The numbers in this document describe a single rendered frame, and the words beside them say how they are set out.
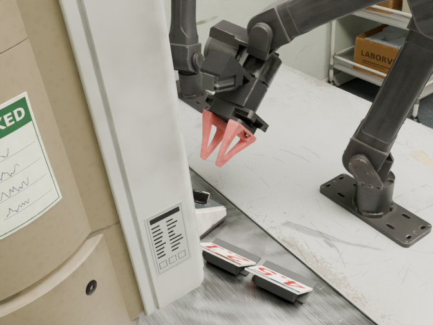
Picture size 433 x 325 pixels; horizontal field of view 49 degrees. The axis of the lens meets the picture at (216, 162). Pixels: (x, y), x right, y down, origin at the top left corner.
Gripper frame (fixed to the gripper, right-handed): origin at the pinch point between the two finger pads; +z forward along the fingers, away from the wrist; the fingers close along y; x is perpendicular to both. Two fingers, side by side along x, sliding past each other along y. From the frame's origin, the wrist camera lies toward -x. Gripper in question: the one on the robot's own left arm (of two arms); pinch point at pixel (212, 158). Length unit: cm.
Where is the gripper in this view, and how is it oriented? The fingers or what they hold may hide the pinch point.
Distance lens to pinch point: 79.6
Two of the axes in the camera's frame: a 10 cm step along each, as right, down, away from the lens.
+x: 5.0, 3.2, 8.0
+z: -4.7, 8.8, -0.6
